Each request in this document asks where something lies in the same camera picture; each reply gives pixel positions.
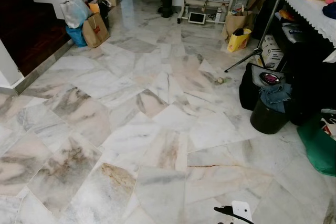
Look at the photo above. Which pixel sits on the white printed papers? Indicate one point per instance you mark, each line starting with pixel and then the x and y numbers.
pixel 329 125

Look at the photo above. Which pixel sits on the green bag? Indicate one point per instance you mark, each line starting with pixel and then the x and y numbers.
pixel 318 148

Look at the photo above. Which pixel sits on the blue jeans cloth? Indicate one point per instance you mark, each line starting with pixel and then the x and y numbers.
pixel 275 97

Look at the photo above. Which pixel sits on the metal bowl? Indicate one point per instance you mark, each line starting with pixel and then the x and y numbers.
pixel 270 78

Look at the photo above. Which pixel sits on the black bucket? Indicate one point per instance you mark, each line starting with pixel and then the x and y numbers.
pixel 268 120

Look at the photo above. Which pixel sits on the white cardboard box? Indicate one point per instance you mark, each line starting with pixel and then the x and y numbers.
pixel 272 52

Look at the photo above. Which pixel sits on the black box with white label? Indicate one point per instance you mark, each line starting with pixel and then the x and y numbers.
pixel 294 31

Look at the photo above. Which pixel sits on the black fabric bag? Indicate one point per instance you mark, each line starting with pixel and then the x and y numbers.
pixel 249 90

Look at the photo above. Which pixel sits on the dark blue cloth bundle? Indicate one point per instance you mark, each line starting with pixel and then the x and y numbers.
pixel 330 10

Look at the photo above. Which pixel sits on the table with white tablecloth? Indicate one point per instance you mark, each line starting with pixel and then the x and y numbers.
pixel 310 10

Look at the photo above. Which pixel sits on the metal tripod stand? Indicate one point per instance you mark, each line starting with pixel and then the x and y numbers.
pixel 267 23

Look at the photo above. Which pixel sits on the yellow paper bag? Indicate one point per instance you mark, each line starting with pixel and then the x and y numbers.
pixel 239 41

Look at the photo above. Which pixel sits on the small pale ball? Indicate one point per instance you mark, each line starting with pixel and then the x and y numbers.
pixel 220 81

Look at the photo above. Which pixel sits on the brown paper bag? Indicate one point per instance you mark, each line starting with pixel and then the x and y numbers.
pixel 95 31
pixel 234 22

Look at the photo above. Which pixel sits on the blue bag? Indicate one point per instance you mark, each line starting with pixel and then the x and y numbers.
pixel 76 36

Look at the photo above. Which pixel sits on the white plastic bag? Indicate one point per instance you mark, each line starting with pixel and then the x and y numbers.
pixel 75 10

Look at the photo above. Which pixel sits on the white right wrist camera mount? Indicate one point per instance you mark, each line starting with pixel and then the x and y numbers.
pixel 242 211

